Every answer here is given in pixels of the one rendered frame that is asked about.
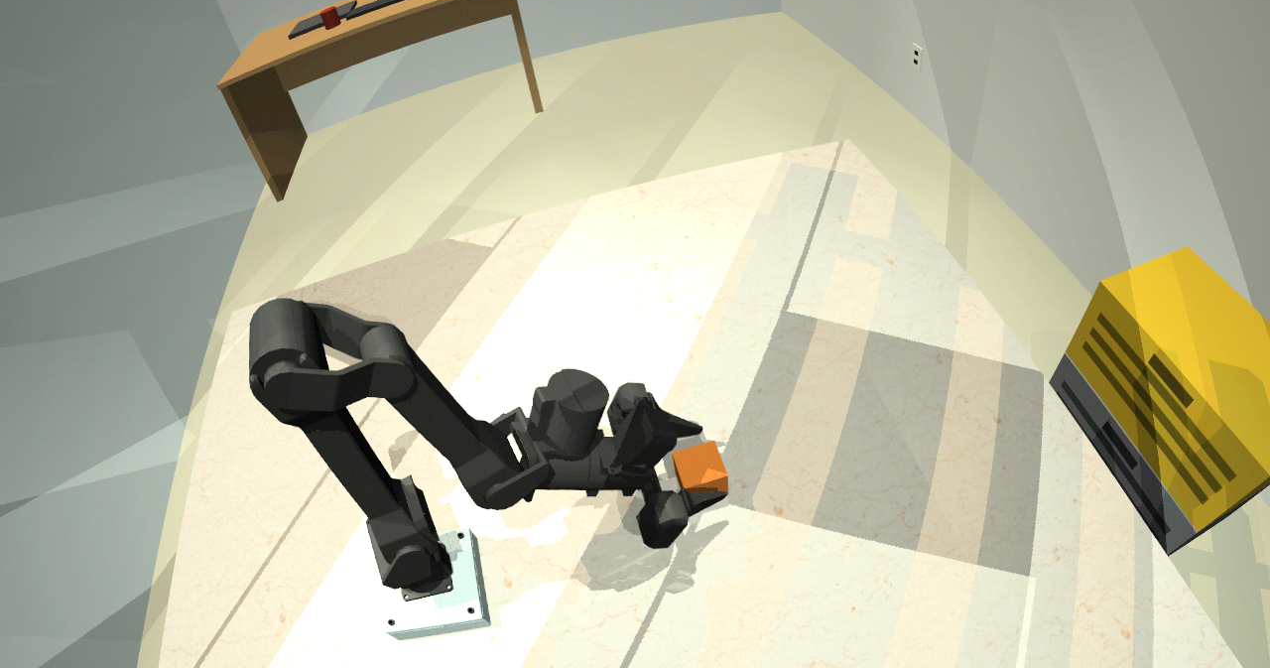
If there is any orange block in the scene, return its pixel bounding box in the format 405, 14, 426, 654
673, 441, 728, 495

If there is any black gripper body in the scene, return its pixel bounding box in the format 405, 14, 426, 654
583, 381, 690, 549

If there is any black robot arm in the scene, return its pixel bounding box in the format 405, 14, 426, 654
249, 298, 678, 601

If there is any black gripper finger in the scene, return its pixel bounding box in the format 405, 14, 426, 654
648, 391, 704, 438
678, 486, 726, 517

